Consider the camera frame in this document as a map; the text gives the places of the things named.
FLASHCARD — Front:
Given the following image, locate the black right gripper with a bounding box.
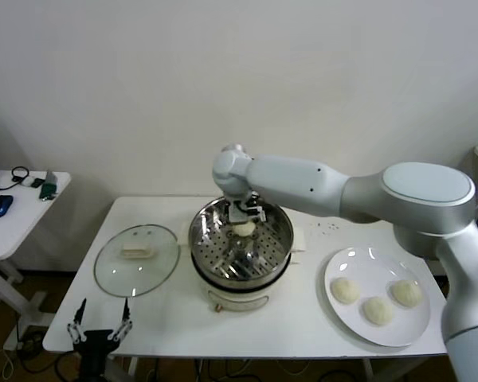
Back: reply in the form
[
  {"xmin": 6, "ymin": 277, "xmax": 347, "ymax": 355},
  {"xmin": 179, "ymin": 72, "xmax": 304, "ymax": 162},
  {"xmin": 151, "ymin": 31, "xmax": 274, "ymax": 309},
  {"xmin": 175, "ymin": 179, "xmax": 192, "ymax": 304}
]
[{"xmin": 227, "ymin": 198, "xmax": 251, "ymax": 226}]

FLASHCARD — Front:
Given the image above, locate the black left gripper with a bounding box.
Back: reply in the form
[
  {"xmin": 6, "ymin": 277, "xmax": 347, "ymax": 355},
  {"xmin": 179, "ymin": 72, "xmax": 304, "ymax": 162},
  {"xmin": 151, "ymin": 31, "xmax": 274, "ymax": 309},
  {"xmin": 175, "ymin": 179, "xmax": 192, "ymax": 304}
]
[{"xmin": 66, "ymin": 298, "xmax": 135, "ymax": 382}]

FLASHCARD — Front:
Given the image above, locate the white steamed baozi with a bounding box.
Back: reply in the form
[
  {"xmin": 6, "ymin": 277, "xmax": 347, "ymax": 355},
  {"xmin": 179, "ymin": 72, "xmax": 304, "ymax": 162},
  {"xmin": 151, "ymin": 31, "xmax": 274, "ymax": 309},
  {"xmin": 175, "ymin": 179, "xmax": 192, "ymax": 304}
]
[
  {"xmin": 361, "ymin": 296, "xmax": 394, "ymax": 327},
  {"xmin": 233, "ymin": 222, "xmax": 257, "ymax": 238},
  {"xmin": 390, "ymin": 279, "xmax": 423, "ymax": 308},
  {"xmin": 330, "ymin": 277, "xmax": 360, "ymax": 306}
]

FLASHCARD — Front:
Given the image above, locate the glass lid with white handle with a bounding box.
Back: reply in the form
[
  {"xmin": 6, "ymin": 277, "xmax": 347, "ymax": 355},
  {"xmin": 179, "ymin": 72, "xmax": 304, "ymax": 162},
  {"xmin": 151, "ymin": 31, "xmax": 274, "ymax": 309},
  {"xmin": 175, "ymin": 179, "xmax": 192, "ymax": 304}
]
[{"xmin": 93, "ymin": 224, "xmax": 181, "ymax": 298}]

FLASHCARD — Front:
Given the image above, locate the steel steamer basket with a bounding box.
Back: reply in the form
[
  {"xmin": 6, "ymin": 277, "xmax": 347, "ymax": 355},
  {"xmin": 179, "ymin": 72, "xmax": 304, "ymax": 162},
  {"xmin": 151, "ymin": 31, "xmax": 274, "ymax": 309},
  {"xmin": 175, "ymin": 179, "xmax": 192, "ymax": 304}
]
[{"xmin": 188, "ymin": 193, "xmax": 295, "ymax": 286}]

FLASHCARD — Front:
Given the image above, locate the white electric cooker base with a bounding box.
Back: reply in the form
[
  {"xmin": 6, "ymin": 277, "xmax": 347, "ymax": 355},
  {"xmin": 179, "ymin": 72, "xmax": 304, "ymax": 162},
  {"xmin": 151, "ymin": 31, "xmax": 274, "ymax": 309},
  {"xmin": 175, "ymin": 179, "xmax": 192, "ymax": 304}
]
[{"xmin": 176, "ymin": 220, "xmax": 307, "ymax": 314}]

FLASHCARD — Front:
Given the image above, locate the white side table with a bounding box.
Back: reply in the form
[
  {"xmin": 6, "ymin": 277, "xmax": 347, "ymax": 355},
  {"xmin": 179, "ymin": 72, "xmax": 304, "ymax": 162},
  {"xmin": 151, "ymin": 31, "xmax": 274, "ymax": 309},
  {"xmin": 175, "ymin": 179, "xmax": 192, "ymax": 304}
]
[{"xmin": 0, "ymin": 170, "xmax": 72, "ymax": 351}]

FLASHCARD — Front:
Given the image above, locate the white round plate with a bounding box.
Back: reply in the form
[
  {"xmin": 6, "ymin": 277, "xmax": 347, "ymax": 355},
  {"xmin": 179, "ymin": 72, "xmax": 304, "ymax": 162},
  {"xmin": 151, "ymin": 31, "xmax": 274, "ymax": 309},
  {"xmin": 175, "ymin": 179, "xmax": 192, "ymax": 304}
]
[{"xmin": 323, "ymin": 246, "xmax": 431, "ymax": 348}]

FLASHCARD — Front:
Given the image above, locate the green flat object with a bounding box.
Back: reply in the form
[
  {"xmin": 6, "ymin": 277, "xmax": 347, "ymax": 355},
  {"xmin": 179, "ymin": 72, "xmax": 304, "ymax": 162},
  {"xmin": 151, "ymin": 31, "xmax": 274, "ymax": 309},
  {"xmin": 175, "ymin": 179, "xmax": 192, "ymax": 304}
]
[{"xmin": 38, "ymin": 170, "xmax": 60, "ymax": 202}]

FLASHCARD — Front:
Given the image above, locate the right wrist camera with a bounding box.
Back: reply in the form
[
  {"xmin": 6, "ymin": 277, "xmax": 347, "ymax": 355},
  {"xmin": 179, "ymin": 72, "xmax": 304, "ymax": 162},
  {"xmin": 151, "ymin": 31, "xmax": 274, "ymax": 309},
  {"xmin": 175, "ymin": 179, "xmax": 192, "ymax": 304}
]
[{"xmin": 245, "ymin": 193, "xmax": 268, "ymax": 224}]

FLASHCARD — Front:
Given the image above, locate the black looped cable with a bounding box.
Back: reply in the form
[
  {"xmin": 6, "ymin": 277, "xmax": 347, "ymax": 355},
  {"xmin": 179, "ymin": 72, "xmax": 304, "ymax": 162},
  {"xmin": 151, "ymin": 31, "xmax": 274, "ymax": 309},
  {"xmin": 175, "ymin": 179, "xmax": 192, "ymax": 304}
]
[{"xmin": 0, "ymin": 166, "xmax": 31, "ymax": 194}]

